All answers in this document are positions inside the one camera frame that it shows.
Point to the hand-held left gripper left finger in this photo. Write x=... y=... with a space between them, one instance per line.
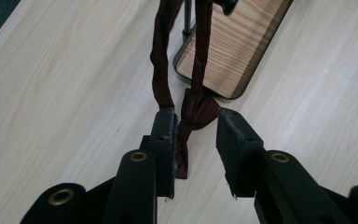
x=164 y=149

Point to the black hook rack wooden tray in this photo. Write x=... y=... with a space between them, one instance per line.
x=236 y=46

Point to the dark plain bow tie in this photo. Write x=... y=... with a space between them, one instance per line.
x=199 y=112

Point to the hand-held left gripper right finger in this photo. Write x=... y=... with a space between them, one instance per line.
x=237 y=152

